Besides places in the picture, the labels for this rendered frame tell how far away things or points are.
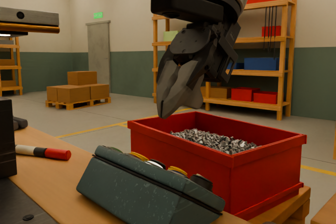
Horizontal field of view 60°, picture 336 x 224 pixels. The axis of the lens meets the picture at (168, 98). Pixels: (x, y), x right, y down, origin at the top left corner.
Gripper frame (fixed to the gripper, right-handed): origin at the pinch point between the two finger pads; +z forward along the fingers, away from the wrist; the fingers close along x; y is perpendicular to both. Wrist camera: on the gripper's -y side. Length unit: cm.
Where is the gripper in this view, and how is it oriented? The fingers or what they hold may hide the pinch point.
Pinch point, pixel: (162, 107)
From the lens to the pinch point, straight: 40.9
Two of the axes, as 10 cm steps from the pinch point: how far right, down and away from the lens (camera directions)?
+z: -4.0, 8.7, -2.9
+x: -7.1, -0.9, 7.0
